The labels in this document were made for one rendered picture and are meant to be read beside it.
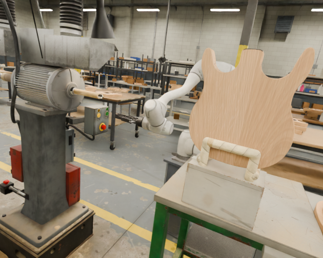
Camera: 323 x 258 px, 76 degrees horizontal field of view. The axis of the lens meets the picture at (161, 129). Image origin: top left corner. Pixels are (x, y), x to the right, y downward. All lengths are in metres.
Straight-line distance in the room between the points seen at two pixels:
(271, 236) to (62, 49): 1.16
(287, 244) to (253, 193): 0.20
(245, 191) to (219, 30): 11.83
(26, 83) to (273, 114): 1.30
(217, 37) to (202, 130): 11.64
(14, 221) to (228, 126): 1.60
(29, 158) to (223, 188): 1.27
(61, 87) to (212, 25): 11.58
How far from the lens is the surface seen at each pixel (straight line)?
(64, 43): 1.15
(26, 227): 1.81
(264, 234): 0.87
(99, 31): 1.26
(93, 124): 1.54
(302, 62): 0.75
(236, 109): 0.76
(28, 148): 1.61
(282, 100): 0.75
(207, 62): 0.78
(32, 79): 1.44
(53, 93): 1.30
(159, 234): 1.02
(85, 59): 1.05
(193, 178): 0.82
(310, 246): 0.93
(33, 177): 1.67
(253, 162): 0.75
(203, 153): 0.78
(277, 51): 12.01
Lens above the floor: 1.42
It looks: 16 degrees down
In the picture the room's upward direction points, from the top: 7 degrees clockwise
